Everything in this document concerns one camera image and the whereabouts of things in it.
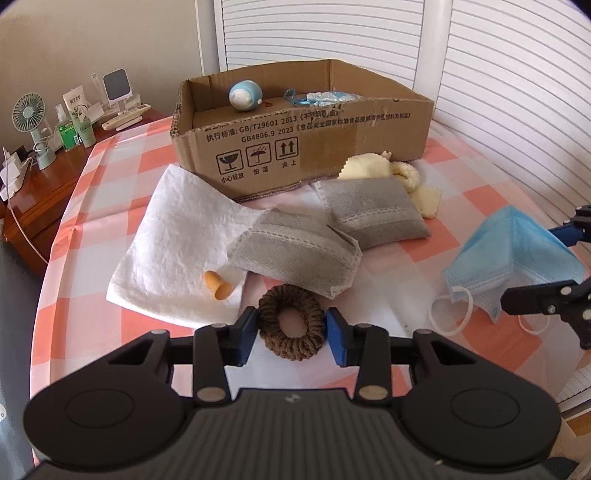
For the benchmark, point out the white power strip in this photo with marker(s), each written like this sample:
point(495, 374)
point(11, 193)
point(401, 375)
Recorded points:
point(11, 173)

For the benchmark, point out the white louvered door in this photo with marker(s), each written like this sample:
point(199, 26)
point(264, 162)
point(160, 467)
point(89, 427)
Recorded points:
point(323, 32)
point(521, 92)

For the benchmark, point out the cream hair scrunchie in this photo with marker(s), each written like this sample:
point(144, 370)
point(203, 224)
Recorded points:
point(411, 173)

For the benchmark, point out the pale yellow cloth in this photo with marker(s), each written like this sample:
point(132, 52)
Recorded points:
point(364, 166)

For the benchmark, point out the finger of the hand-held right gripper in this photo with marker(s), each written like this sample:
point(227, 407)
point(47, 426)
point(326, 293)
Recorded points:
point(531, 300)
point(572, 230)

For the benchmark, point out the white router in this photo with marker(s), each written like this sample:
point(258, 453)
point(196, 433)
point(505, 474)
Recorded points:
point(125, 120)

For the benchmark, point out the blue face mask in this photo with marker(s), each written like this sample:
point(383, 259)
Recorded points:
point(508, 249)

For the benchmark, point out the grey square device on stand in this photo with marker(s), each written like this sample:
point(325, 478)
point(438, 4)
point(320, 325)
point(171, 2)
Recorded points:
point(115, 85)

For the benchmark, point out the cardboard box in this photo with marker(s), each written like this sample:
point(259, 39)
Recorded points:
point(323, 138)

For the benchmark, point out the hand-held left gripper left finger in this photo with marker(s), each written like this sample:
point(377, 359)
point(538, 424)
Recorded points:
point(248, 334)

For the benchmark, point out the orange foam earplug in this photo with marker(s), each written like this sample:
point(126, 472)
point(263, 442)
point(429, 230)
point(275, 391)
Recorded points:
point(217, 286)

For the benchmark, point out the green hand sanitizer bottle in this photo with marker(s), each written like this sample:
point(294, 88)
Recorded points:
point(67, 134)

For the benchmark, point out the round blue plush toy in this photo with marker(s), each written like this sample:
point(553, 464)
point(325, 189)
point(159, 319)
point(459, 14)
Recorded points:
point(244, 94)

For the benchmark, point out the white cloth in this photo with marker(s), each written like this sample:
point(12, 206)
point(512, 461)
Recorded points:
point(175, 240)

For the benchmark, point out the green cosmetic tube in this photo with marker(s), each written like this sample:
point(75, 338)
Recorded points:
point(85, 131)

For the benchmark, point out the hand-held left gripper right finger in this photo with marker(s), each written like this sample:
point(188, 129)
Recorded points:
point(336, 339)

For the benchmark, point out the grey fabric pouch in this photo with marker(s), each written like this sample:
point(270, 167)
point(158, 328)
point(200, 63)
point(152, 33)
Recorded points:
point(374, 210)
point(295, 249)

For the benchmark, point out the pink checked tablecloth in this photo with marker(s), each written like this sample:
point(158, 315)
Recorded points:
point(397, 272)

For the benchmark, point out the white cosmetic tube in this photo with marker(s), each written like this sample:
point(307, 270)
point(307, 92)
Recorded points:
point(73, 99)

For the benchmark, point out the small green desk fan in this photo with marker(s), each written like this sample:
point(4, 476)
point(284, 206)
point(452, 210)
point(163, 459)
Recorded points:
point(30, 115)

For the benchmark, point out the wooden nightstand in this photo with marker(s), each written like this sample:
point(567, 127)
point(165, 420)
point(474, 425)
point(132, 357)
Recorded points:
point(51, 184)

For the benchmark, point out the brown knitted hair scrunchie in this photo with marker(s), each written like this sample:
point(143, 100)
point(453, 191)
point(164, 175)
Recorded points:
point(268, 318)

